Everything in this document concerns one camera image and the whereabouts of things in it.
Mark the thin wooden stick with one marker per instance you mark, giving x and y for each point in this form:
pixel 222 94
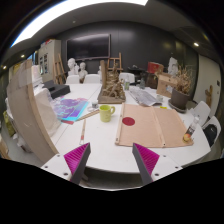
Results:
pixel 87 115
pixel 82 131

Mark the brown wooden drawing board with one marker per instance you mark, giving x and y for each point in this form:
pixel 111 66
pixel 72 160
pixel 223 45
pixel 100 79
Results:
pixel 150 128

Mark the black backpack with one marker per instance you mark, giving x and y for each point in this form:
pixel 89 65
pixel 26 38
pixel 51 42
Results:
pixel 210 135

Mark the dry plant in grey pot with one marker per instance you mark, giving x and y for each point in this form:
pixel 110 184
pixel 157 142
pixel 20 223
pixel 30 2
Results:
pixel 179 98

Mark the wooden figure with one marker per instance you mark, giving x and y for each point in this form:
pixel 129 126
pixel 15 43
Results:
pixel 209 95

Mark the clear drink bottle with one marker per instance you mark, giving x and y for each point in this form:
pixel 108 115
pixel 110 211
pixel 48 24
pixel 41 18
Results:
pixel 190 131

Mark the red box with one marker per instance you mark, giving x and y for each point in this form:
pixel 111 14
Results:
pixel 155 67

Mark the wooden easel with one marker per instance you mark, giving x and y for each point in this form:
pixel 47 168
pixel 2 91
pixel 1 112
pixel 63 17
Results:
pixel 59 70
pixel 115 63

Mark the small glass jar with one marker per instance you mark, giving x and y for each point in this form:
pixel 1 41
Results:
pixel 95 104

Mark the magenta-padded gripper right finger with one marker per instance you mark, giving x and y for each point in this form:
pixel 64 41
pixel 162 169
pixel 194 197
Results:
pixel 146 160

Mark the flat round red coaster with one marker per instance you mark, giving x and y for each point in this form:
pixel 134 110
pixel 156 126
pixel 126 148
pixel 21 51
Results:
pixel 128 121

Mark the grey newspaper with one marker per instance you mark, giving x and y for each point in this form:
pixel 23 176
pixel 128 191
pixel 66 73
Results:
pixel 143 96

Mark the brown wooden root sculpture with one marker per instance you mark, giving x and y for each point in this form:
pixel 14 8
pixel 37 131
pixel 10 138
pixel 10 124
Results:
pixel 111 88

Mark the small yellow item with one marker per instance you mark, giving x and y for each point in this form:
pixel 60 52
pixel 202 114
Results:
pixel 163 107

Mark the large black wall screen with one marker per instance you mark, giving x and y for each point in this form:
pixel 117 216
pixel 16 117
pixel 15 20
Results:
pixel 88 46

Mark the beige cabinet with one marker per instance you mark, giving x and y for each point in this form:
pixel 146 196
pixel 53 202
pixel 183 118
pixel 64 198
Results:
pixel 50 60

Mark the lime green mug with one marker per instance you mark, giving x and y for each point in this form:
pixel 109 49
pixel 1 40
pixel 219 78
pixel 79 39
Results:
pixel 106 114

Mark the brown cardboard box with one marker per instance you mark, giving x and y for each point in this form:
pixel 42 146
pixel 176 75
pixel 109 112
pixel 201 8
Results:
pixel 165 85

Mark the white spray bottle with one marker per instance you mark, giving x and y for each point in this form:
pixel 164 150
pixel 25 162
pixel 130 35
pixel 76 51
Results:
pixel 127 84

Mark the black flat box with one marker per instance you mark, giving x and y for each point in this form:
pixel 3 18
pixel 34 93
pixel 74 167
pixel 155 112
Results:
pixel 58 90

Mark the white chair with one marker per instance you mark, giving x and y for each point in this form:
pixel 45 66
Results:
pixel 128 77
pixel 202 111
pixel 92 78
pixel 72 79
pixel 215 123

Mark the white plaster bust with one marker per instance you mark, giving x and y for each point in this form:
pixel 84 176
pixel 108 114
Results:
pixel 72 66
pixel 82 70

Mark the small clear glass cup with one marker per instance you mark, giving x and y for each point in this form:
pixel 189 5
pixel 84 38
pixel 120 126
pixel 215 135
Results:
pixel 159 98

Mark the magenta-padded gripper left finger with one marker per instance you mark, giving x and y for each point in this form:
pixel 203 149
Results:
pixel 77 160

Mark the large brown canvas panel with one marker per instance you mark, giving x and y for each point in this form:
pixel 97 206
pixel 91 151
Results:
pixel 25 110

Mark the purple and cyan print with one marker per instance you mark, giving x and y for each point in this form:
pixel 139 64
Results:
pixel 70 109

